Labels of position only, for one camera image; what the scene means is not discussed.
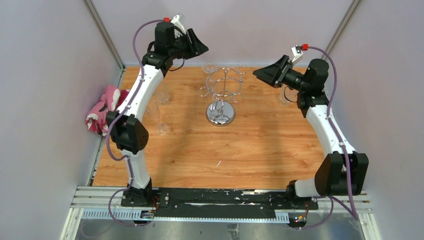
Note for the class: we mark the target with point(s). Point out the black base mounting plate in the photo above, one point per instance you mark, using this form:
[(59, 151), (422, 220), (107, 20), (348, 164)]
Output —
[(218, 203)]

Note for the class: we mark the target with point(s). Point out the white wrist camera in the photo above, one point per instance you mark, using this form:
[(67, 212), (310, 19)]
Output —
[(297, 52), (177, 21)]

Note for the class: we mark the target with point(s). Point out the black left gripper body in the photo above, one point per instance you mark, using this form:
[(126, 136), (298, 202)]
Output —
[(188, 50)]

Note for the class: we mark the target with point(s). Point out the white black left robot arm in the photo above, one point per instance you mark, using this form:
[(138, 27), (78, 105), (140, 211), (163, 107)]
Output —
[(171, 41)]

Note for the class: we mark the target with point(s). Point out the patterned clear wine glass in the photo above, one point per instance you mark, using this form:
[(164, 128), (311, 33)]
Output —
[(162, 94)]

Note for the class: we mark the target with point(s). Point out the pink camouflage cloth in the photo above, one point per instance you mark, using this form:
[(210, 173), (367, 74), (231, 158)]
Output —
[(112, 98)]

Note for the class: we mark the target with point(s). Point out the aluminium frame rail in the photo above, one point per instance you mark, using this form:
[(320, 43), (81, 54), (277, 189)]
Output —
[(100, 203)]

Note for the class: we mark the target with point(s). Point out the chrome spiral wine glass rack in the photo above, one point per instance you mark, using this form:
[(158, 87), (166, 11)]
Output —
[(224, 87)]

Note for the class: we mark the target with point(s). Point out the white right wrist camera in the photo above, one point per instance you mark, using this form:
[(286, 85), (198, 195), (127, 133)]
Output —
[(297, 52)]

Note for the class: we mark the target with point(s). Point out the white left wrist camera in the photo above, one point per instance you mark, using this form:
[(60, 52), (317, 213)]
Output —
[(177, 21)]

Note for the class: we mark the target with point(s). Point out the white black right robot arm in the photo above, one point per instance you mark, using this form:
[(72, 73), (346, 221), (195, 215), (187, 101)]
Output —
[(343, 170)]

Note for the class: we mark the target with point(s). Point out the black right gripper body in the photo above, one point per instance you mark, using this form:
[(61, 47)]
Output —
[(286, 75)]

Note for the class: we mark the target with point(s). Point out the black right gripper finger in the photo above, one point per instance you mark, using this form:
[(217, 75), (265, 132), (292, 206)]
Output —
[(271, 70), (267, 79)]

